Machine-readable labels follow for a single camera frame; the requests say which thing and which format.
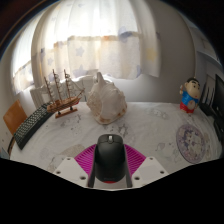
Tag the cartoon boy figurine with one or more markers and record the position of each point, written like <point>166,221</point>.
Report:
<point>190,96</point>

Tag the white radiator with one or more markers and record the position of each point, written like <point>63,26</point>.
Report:
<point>85,85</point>

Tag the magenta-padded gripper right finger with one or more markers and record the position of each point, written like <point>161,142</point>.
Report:
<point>150,168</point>

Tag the white printed tablecloth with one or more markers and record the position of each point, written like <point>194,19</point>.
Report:
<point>150,130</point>

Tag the black keyboard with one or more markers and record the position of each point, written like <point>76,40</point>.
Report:
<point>30,126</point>

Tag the wooden model sailing ship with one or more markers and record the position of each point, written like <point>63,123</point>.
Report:
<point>63,105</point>

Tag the large white conch shell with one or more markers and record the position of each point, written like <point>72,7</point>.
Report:
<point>106,101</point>

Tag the brown wooden chair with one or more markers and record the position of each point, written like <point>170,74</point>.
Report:
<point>14,116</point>

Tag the round purple printed mouse pad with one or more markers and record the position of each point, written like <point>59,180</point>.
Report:
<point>190,143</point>

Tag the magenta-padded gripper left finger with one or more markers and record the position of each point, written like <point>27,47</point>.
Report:
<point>71,168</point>

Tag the black computer mouse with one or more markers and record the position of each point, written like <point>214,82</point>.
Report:
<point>110,160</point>

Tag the white wall shelf unit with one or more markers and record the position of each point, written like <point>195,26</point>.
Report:
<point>208,46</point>

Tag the white star-print curtain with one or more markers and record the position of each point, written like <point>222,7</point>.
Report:
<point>100,40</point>

